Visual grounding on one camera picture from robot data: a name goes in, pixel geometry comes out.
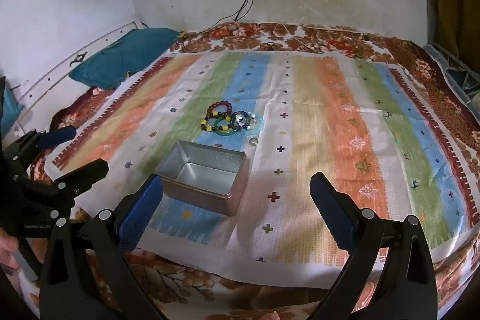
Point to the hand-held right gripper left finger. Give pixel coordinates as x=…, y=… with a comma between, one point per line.
x=140, y=215

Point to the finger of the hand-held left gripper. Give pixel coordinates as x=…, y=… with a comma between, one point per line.
x=84, y=175
x=56, y=137

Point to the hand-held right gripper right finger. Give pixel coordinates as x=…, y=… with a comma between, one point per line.
x=333, y=215

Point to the silver metal tin box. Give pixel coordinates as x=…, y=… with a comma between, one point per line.
x=198, y=170

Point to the person's left hand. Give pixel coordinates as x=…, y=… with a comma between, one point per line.
x=5, y=245

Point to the teal cloth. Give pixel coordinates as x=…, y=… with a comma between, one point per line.
x=7, y=110

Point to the white headboard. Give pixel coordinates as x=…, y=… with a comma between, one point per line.
x=56, y=76

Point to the colourful striped mat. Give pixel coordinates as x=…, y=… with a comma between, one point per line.
x=318, y=117

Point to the teal pillow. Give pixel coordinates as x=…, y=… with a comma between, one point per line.
x=123, y=54

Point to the small silver bead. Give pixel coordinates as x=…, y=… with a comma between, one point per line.
x=254, y=141

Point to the green jade bangle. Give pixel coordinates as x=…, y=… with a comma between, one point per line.
x=228, y=134

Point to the grey checked cloth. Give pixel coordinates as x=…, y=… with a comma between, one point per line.
x=446, y=59

